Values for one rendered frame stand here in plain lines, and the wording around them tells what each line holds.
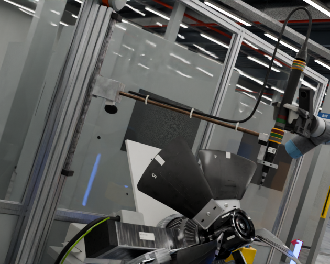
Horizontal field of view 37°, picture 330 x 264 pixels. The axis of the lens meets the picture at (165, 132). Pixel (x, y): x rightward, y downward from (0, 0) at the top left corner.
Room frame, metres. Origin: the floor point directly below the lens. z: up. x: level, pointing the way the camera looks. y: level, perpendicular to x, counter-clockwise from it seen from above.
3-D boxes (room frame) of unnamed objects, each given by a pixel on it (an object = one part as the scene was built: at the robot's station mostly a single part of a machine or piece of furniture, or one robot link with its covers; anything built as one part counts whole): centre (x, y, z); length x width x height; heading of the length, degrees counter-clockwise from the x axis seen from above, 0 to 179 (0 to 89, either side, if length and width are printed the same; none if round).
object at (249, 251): (2.11, -0.43, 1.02); 0.16 x 0.10 x 0.11; 42
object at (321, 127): (1.78, -0.50, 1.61); 0.08 x 0.05 x 0.08; 42
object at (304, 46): (1.65, -0.36, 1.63); 0.04 x 0.04 x 0.46
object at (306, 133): (1.73, -0.44, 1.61); 0.12 x 0.08 x 0.09; 132
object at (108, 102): (1.79, 0.21, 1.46); 0.05 x 0.04 x 0.05; 77
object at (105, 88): (1.80, 0.25, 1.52); 0.10 x 0.07 x 0.08; 77
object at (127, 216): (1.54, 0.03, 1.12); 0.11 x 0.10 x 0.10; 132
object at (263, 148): (1.65, -0.35, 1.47); 0.09 x 0.07 x 0.10; 77
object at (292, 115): (1.64, -0.38, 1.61); 0.09 x 0.03 x 0.06; 142
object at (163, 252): (1.43, -0.10, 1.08); 0.07 x 0.04 x 0.06; 142
